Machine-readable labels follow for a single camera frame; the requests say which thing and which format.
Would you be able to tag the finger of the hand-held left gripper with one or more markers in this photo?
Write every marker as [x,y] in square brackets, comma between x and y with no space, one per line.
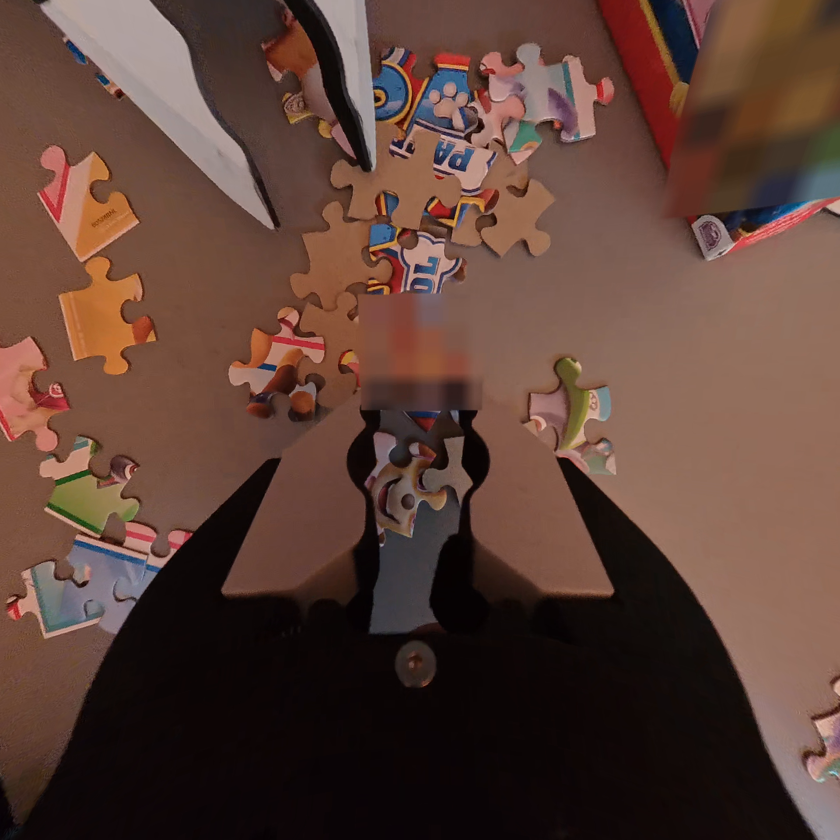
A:
[144,72]
[358,65]

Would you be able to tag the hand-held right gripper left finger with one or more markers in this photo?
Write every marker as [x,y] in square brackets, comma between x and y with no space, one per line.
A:
[295,525]

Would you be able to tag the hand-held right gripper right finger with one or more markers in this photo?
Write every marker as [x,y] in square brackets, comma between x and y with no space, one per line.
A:
[544,525]

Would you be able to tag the jigsaw puzzle pieces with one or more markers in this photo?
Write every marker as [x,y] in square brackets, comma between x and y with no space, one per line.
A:
[98,315]

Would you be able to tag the grey desk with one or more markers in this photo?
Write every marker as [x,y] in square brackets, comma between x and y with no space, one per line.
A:
[722,459]

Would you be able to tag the colourful puzzle box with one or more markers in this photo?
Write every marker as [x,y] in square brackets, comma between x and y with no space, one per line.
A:
[640,85]

